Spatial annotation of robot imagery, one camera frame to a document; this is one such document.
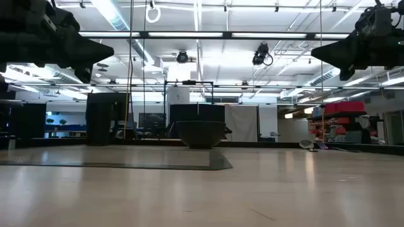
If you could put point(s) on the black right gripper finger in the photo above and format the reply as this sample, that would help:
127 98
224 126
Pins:
337 52
347 73

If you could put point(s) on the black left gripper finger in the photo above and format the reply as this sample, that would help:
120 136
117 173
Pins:
85 73
91 52

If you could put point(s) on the black cup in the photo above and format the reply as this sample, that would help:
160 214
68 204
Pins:
98 126

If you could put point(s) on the black bowl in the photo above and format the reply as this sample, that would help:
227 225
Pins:
200 134

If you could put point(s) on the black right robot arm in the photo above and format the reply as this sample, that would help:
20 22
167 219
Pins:
401 53

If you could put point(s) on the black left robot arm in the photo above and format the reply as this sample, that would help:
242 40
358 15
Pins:
3 47

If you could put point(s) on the large red storage bin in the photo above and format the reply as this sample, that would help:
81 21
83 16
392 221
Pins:
344 107

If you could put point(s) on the storage shelf rack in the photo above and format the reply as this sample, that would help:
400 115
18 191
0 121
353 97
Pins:
334 115

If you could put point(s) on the small red storage bin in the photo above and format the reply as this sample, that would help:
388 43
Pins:
343 120

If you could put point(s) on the tall black cabinet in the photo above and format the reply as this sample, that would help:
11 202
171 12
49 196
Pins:
120 107

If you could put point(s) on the blue lit shelf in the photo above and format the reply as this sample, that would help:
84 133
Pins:
63 127

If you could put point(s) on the wide dark cabinet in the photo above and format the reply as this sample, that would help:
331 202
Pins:
28 119

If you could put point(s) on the dark computer monitor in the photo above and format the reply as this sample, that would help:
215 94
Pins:
151 121

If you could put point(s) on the long LED light bar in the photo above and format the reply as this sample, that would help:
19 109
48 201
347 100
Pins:
189 34

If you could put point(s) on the white screen panel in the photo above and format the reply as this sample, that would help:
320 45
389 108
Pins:
241 123

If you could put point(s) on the black panel box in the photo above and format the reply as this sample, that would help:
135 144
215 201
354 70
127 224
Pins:
205 112

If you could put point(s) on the grey-bordered placemat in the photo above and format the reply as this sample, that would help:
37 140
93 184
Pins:
221 160

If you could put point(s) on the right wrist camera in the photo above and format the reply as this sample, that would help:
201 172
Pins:
380 22

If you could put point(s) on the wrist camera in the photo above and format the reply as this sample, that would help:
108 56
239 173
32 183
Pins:
380 22
64 20

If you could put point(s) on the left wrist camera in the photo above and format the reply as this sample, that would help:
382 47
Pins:
64 20

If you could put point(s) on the round black hanging camera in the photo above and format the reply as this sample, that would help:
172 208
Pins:
182 57

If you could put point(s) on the black background rig frame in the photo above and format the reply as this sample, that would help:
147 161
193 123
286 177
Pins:
189 82

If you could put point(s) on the black aluminium table frame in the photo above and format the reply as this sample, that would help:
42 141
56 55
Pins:
259 144

